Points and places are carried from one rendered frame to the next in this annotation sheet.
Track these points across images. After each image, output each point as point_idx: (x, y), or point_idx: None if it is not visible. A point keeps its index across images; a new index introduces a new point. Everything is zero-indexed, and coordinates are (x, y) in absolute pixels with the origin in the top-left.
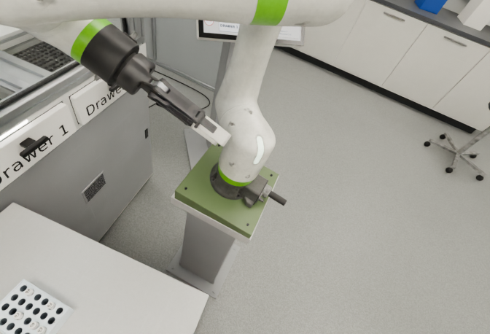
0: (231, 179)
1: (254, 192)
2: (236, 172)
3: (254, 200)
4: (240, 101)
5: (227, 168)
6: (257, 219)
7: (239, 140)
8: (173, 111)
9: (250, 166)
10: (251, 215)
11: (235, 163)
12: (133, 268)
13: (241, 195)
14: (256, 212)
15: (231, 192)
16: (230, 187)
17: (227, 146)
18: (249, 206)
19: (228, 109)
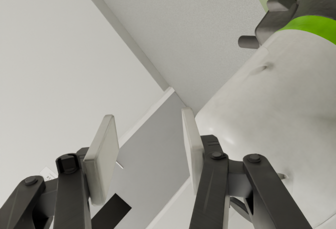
0: (284, 31)
1: (263, 29)
2: (260, 53)
3: (269, 13)
4: None
5: (284, 53)
6: None
7: (219, 136)
8: (192, 217)
9: (226, 82)
10: None
11: (249, 74)
12: None
13: (296, 6)
14: None
15: None
16: (304, 10)
17: (276, 108)
18: None
19: (330, 220)
